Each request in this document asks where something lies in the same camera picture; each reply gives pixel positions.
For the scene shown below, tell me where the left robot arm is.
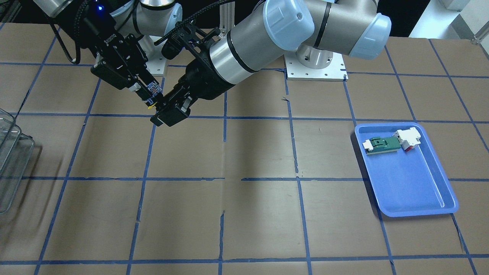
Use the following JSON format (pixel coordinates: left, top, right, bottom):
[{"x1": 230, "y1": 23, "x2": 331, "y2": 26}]
[{"x1": 151, "y1": 0, "x2": 392, "y2": 126}]

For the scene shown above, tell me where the white circuit breaker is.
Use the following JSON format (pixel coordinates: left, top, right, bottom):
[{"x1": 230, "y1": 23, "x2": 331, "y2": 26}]
[{"x1": 393, "y1": 127, "x2": 421, "y2": 152}]

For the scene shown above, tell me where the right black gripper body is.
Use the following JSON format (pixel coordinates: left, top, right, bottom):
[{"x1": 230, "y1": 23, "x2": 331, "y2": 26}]
[{"x1": 95, "y1": 31, "x2": 148, "y2": 78}]

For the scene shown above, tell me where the blue plastic tray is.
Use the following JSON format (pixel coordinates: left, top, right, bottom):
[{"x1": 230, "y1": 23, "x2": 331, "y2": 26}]
[{"x1": 355, "y1": 121, "x2": 459, "y2": 217}]

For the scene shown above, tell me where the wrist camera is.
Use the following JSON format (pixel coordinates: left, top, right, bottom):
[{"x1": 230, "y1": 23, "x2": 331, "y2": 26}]
[
  {"x1": 161, "y1": 21, "x2": 221, "y2": 60},
  {"x1": 57, "y1": 0, "x2": 117, "y2": 48}
]

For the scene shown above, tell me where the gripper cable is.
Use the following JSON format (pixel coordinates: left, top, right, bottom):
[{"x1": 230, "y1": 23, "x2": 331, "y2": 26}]
[
  {"x1": 154, "y1": 0, "x2": 237, "y2": 45},
  {"x1": 50, "y1": 15, "x2": 83, "y2": 65}
]

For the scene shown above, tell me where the aluminium frame post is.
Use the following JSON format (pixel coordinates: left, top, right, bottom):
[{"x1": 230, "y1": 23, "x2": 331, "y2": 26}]
[{"x1": 219, "y1": 1, "x2": 235, "y2": 37}]

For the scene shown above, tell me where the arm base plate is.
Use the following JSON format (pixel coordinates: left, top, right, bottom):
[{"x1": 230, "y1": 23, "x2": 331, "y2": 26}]
[
  {"x1": 284, "y1": 45, "x2": 349, "y2": 81},
  {"x1": 139, "y1": 35, "x2": 168, "y2": 77}
]

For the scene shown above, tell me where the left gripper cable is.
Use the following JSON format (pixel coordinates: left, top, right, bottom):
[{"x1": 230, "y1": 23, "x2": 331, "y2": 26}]
[{"x1": 154, "y1": 0, "x2": 237, "y2": 45}]

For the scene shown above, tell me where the red push button switch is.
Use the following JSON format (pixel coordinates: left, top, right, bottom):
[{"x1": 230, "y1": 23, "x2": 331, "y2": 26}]
[{"x1": 145, "y1": 80, "x2": 163, "y2": 109}]

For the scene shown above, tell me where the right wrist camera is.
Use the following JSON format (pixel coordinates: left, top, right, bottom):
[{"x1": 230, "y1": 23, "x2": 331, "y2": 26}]
[{"x1": 57, "y1": 0, "x2": 117, "y2": 48}]

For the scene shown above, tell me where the green terminal block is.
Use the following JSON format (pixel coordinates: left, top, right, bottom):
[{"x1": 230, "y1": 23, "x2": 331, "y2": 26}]
[{"x1": 362, "y1": 136, "x2": 401, "y2": 155}]

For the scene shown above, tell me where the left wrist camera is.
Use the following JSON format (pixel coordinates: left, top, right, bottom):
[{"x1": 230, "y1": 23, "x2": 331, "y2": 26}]
[{"x1": 161, "y1": 21, "x2": 221, "y2": 60}]

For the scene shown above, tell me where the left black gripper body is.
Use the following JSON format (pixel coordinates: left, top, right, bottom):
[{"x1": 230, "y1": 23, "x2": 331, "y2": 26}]
[{"x1": 178, "y1": 50, "x2": 234, "y2": 101}]

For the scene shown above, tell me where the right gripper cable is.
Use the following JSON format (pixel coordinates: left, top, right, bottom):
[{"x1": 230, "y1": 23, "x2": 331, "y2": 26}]
[{"x1": 50, "y1": 15, "x2": 83, "y2": 65}]

